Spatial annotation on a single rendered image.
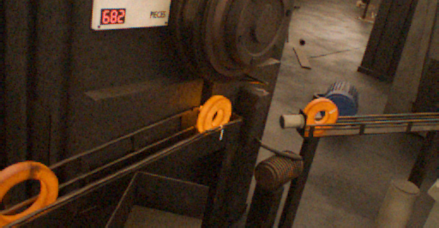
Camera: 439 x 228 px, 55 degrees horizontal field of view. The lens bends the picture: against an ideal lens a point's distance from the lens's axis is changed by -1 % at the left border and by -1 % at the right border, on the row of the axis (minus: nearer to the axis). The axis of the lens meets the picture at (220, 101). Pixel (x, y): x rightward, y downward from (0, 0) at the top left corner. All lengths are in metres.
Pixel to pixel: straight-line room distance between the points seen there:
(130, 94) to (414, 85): 3.08
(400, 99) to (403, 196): 2.28
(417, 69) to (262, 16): 2.80
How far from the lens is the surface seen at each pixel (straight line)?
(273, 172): 1.75
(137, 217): 1.23
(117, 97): 1.27
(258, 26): 1.33
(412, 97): 4.05
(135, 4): 1.26
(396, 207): 1.97
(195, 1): 1.26
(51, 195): 1.20
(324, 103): 1.85
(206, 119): 1.49
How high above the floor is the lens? 1.38
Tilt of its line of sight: 22 degrees down
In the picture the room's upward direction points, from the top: 11 degrees clockwise
